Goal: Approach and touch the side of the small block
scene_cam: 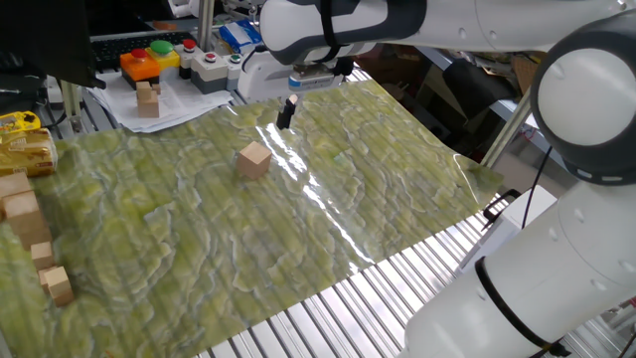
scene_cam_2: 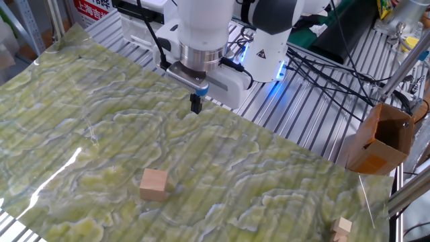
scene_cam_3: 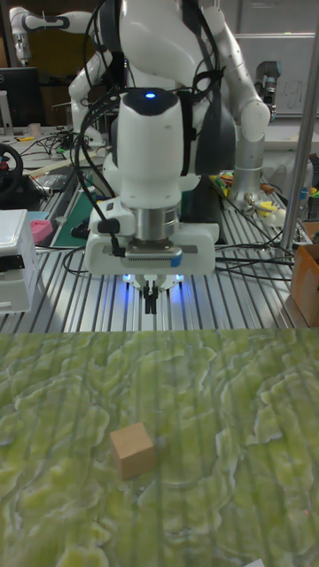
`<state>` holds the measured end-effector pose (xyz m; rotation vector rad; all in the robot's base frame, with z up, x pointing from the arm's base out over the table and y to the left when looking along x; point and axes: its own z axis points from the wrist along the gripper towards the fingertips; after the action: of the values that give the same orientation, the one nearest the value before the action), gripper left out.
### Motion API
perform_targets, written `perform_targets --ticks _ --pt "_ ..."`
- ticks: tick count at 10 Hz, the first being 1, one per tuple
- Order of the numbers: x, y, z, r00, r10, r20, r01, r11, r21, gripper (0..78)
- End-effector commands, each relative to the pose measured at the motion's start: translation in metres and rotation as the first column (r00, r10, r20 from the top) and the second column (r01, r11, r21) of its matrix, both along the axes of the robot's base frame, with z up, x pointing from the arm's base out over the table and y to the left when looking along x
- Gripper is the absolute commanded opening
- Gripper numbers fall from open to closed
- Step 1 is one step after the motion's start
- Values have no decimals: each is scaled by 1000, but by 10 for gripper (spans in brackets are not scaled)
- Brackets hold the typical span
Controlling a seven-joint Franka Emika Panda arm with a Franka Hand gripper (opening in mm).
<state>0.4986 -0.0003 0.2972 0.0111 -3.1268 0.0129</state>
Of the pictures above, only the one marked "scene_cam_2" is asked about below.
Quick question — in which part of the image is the aluminium post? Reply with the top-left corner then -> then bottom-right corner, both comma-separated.
45,0 -> 67,42

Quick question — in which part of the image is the brown cardboard box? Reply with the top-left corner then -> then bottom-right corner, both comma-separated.
345,102 -> 416,176

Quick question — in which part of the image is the black camera cable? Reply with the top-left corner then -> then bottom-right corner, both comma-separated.
136,0 -> 172,71

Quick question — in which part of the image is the silver depth camera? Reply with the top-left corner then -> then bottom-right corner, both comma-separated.
166,61 -> 210,97

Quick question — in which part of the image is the grey perforated shelf post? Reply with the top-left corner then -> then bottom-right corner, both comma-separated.
13,0 -> 47,55

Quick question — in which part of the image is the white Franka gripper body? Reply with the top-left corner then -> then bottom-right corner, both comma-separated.
153,18 -> 253,109

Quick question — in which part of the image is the black cable bundle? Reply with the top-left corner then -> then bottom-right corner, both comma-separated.
285,45 -> 414,117

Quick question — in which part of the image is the yellow snack bag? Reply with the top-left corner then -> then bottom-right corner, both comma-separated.
376,0 -> 394,20

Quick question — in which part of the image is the green cloth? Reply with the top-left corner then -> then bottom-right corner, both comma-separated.
288,0 -> 347,50

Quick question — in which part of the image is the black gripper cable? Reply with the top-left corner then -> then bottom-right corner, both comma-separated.
220,57 -> 253,90

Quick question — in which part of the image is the wooden cube block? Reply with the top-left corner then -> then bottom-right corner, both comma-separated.
139,167 -> 169,202

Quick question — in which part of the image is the white plastic box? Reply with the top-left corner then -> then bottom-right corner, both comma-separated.
112,0 -> 179,52

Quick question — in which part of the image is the black rolled sheet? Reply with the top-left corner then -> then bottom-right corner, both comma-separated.
308,0 -> 379,65

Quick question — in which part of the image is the yellow plastic object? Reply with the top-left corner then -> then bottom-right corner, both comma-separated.
401,36 -> 421,53

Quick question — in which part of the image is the aluminium frame pole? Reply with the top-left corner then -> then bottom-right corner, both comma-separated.
379,38 -> 430,102

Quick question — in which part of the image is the aluminium frame bar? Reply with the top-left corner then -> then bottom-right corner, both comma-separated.
388,169 -> 430,216

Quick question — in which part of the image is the red and white sign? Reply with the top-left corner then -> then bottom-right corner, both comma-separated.
72,0 -> 112,28

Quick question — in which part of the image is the green marble pattern mat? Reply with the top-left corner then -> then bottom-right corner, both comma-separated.
0,22 -> 394,242

